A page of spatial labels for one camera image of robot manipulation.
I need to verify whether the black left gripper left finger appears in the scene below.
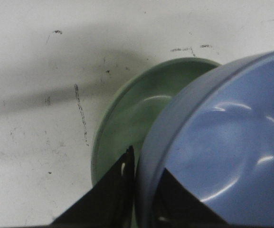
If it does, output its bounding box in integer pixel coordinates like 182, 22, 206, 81
50, 146, 135, 228

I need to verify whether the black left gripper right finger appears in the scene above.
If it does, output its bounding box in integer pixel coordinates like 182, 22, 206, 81
155, 169, 228, 228

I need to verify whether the blue bowl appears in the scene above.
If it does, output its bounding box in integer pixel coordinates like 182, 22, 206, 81
136, 52, 274, 228

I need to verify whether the mint green bowl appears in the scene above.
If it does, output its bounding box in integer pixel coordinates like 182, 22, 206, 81
92, 57, 223, 228

